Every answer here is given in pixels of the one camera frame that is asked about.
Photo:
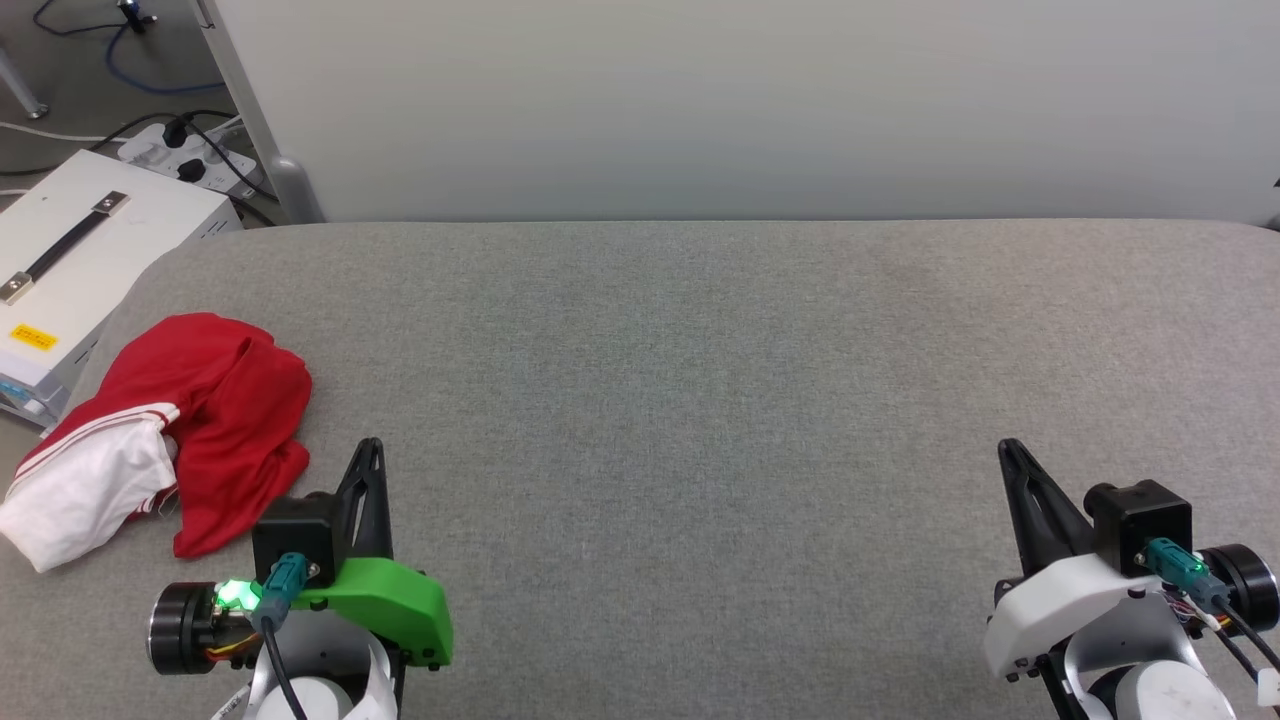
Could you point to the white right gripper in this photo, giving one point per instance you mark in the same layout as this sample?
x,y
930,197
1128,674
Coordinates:
x,y
1060,610

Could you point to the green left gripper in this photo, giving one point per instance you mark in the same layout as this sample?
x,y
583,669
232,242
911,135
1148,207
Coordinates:
x,y
390,600

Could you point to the red Bulls basketball jersey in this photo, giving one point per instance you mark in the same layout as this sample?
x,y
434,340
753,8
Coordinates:
x,y
240,420

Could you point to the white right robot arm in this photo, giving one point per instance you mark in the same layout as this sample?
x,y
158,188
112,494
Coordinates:
x,y
1160,690

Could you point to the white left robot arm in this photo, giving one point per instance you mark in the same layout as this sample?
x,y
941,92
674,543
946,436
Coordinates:
x,y
330,690

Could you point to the white metal equipment box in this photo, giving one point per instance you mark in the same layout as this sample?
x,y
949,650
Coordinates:
x,y
150,230

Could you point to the grey fabric sofa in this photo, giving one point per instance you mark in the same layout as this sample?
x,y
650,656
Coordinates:
x,y
700,350

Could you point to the yellow warning sticker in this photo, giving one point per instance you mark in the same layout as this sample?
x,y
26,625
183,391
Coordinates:
x,y
33,336

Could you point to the white power strip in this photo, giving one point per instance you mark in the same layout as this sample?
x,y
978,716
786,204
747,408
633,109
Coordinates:
x,y
150,155

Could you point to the grey metal furniture leg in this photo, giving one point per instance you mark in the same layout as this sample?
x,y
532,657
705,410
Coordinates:
x,y
25,95

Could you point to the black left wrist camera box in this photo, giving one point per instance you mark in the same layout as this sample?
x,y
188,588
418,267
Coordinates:
x,y
290,530

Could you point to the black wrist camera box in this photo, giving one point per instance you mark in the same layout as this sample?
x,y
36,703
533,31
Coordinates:
x,y
1140,520
290,530

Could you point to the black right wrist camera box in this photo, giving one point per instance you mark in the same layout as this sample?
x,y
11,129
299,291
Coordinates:
x,y
1140,520

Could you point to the white partition screen grey post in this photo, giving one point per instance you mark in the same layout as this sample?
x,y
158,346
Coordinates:
x,y
700,100

